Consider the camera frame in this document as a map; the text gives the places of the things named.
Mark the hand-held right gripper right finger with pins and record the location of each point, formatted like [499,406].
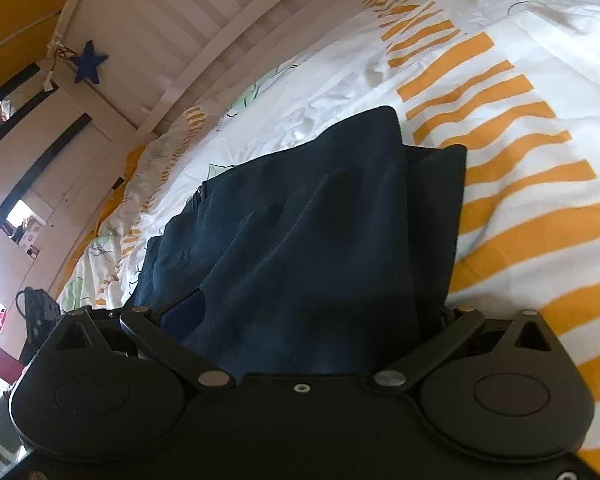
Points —
[430,345]

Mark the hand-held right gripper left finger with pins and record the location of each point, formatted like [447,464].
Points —
[187,317]

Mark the dark navy zip hoodie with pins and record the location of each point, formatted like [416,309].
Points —
[300,240]

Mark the black bag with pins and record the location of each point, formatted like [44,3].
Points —
[39,307]

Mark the white patterned box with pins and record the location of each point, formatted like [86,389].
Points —
[30,234]

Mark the red box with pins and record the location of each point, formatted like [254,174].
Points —
[1,362]

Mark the white leaf-print duvet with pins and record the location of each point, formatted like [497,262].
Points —
[505,135]

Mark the blue star decoration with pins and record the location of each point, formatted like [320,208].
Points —
[87,62]

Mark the pale wooden bed frame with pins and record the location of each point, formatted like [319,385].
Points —
[180,25]

